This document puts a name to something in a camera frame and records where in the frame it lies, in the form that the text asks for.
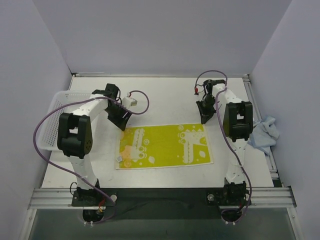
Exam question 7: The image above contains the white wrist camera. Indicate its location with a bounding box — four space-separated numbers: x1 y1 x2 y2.
194 88 199 96
122 97 138 109

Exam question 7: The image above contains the white perforated plastic basket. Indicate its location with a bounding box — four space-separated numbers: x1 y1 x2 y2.
36 90 107 154

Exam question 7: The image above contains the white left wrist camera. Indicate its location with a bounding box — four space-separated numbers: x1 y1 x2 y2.
122 97 138 109

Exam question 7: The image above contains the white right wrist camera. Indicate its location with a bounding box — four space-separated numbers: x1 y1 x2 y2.
194 88 199 96

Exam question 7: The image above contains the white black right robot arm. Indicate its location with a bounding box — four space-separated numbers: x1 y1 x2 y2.
196 79 253 205

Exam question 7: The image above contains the aluminium right side rail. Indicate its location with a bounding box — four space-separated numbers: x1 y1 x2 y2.
242 76 283 188

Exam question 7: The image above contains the aluminium front rail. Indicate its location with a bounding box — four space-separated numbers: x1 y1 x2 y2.
28 187 297 210

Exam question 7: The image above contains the aluminium rail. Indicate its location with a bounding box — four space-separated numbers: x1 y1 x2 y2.
242 76 283 188
28 187 297 210

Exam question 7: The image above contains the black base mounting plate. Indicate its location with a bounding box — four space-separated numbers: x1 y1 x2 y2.
71 186 252 222

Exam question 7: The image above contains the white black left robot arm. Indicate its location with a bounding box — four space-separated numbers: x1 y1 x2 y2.
57 83 131 206

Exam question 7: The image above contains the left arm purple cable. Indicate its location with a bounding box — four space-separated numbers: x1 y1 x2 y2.
33 90 151 225

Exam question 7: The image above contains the light blue towel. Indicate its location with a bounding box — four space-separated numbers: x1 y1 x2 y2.
248 115 280 156

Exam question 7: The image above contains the yellow green patterned towel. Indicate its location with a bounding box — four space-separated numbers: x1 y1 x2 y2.
115 123 214 170

